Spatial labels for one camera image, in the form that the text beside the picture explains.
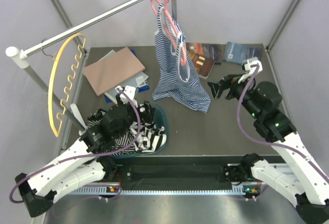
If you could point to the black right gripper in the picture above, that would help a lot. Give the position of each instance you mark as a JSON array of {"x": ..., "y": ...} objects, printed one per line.
[{"x": 230, "y": 81}]

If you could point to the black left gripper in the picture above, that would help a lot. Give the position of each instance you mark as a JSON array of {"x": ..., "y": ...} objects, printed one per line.
[{"x": 149, "y": 111}]

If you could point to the blue white striped tank top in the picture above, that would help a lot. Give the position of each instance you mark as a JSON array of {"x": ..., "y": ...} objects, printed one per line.
[{"x": 182, "y": 83}]

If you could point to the pink plastic hanger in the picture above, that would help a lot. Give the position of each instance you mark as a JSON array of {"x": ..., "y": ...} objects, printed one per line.
[{"x": 171, "y": 29}]

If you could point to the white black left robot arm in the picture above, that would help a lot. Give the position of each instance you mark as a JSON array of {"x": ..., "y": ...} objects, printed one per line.
[{"x": 84, "y": 162}]

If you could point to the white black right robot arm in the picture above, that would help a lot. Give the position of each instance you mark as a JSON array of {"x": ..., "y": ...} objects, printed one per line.
[{"x": 307, "y": 189}]

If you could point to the teal plastic basket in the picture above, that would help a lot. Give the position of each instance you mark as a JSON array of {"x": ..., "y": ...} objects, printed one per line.
[{"x": 133, "y": 130}]

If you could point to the orange cover paperback book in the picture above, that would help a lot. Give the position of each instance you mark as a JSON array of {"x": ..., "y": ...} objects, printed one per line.
[{"x": 203, "y": 65}]

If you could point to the wide-striped black white garment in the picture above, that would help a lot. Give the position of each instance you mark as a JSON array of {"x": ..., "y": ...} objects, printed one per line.
[{"x": 153, "y": 137}]

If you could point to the blue cover book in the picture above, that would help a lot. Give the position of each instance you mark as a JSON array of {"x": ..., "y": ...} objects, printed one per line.
[{"x": 236, "y": 53}]

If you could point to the dark cover book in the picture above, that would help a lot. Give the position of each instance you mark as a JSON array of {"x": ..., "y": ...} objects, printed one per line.
[{"x": 212, "y": 51}]

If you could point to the thin-striped black white garment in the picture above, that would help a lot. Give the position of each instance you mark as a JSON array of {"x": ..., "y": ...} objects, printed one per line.
[{"x": 119, "y": 143}]

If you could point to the white rack left foot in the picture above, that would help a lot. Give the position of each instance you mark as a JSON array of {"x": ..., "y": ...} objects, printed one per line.
[{"x": 77, "y": 114}]

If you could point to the metal rack left pole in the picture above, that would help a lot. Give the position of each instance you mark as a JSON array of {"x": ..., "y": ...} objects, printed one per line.
[{"x": 44, "y": 87}]

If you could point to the metal rack pole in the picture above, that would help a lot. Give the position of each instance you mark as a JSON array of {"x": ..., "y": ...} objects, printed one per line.
[
  {"x": 44, "y": 87},
  {"x": 174, "y": 9}
]

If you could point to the metal rack right pole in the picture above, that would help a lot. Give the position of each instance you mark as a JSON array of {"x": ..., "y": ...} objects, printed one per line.
[{"x": 174, "y": 9}]

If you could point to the white rack top bar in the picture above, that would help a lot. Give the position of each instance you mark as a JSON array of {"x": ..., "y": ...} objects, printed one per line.
[{"x": 20, "y": 56}]

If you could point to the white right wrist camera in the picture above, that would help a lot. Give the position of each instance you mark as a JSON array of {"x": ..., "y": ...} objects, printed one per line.
[{"x": 249, "y": 67}]

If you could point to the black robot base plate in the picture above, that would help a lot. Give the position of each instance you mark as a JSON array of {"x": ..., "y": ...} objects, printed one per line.
[{"x": 172, "y": 169}]

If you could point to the right aluminium wall frame rail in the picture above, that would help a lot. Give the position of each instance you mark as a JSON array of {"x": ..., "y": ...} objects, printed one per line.
[{"x": 282, "y": 24}]

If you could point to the aluminium wall frame rail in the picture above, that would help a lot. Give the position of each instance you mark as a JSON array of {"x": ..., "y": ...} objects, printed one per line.
[
  {"x": 61, "y": 13},
  {"x": 282, "y": 24}
]

